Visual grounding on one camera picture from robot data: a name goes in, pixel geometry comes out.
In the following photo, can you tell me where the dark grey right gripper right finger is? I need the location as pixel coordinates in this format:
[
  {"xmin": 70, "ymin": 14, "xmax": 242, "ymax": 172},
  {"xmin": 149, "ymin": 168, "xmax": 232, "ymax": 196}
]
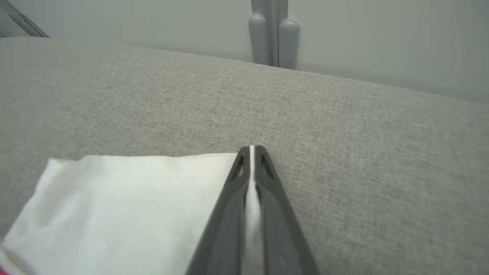
[{"xmin": 252, "ymin": 145, "xmax": 321, "ymax": 275}]

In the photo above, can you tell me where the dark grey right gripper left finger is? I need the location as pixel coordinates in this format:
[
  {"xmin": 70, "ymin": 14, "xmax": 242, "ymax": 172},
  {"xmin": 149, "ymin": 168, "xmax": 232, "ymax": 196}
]
[{"xmin": 185, "ymin": 147, "xmax": 253, "ymax": 275}]

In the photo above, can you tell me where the red Bulls basketball jersey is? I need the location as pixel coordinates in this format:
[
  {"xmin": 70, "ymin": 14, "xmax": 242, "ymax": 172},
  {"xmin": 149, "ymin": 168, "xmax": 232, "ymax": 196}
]
[{"xmin": 0, "ymin": 144, "xmax": 265, "ymax": 275}]

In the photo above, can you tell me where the grey rounded post foot cap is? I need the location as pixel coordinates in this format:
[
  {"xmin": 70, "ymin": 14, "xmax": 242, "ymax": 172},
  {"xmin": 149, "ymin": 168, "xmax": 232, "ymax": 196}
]
[
  {"xmin": 248, "ymin": 13, "xmax": 269, "ymax": 66},
  {"xmin": 278, "ymin": 18, "xmax": 301, "ymax": 71}
]

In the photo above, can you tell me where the grey partition frame post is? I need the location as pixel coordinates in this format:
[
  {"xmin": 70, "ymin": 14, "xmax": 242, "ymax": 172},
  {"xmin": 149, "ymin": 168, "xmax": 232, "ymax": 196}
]
[{"xmin": 251, "ymin": 0, "xmax": 289, "ymax": 68}]

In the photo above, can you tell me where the grey slanted partition post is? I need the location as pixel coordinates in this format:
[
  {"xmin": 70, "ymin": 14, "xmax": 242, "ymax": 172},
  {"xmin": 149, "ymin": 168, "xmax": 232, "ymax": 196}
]
[{"xmin": 0, "ymin": 0, "xmax": 50, "ymax": 38}]

